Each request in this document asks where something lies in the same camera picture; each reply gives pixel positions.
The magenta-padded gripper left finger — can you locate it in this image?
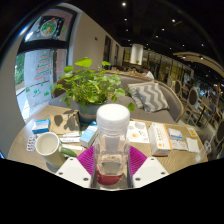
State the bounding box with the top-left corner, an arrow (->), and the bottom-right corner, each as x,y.
55,145 -> 100,189

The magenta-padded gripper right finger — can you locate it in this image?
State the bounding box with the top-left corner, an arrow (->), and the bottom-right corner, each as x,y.
125,145 -> 170,189

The clear plastic bottle white cap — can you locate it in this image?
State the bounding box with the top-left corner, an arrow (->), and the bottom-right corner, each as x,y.
93,103 -> 132,178

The white carton orange print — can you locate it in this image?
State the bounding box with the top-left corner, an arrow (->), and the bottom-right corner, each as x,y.
148,122 -> 173,157

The white sachet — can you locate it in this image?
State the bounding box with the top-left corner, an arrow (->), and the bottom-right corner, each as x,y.
59,131 -> 84,144

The light blue white carton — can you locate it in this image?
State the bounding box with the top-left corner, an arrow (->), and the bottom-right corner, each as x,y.
79,121 -> 99,149

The white printed leaflet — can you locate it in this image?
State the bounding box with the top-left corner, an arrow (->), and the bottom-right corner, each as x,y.
126,120 -> 150,144

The small blue white packet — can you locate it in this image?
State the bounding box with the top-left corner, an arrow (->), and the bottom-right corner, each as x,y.
167,127 -> 184,141

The white paper napkin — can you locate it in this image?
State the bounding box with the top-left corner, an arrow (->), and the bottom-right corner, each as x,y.
185,137 -> 201,154

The pill blister pack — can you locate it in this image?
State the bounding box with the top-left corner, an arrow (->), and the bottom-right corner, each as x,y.
25,134 -> 38,153

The flat blue white box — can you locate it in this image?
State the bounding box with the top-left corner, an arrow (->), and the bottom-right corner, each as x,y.
31,118 -> 51,135

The small yellow packet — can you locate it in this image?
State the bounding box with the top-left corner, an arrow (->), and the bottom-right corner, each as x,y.
186,127 -> 198,138

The grey curved sofa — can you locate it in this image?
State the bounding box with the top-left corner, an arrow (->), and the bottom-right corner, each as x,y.
49,71 -> 185,124

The grey white chevron pillow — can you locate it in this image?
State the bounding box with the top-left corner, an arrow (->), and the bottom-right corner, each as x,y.
127,81 -> 170,113

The green potted plant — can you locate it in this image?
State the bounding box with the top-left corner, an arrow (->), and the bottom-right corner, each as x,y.
53,57 -> 137,124

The group of wooden dining chairs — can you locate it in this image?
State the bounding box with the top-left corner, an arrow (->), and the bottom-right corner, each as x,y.
173,78 -> 224,158

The person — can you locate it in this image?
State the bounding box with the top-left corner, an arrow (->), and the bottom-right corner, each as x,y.
141,66 -> 155,80

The window with painted decals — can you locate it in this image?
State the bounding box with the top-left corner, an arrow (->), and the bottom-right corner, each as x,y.
14,6 -> 78,121

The white round column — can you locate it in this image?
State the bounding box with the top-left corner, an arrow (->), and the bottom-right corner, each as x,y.
129,43 -> 144,66

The group of ceiling lights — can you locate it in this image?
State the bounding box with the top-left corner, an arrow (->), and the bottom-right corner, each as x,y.
119,1 -> 208,48

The white mug green handle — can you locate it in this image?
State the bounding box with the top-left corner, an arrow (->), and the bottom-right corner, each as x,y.
34,131 -> 78,168

